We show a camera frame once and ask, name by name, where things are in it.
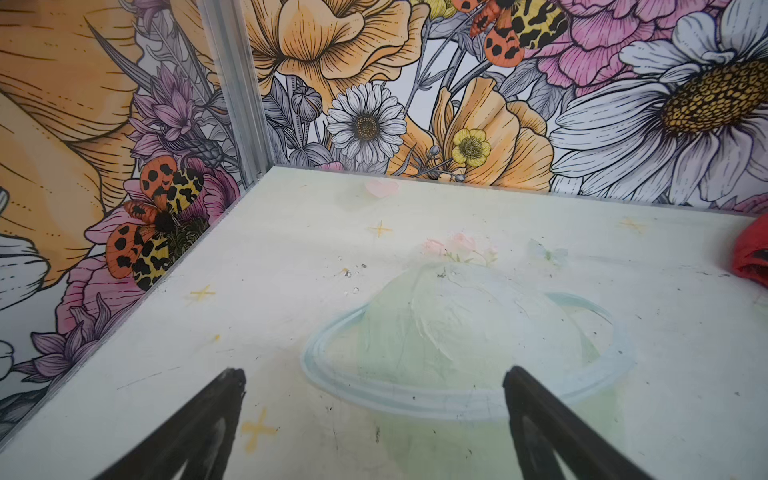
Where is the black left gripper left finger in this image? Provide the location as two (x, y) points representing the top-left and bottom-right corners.
(97, 368), (246, 479)

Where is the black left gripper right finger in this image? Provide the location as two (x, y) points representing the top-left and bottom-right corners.
(503, 366), (649, 479)

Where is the red and black jacket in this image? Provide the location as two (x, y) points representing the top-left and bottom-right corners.
(731, 214), (768, 287)

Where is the aluminium corner post left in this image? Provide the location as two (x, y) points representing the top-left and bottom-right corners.
(197, 0), (273, 188)

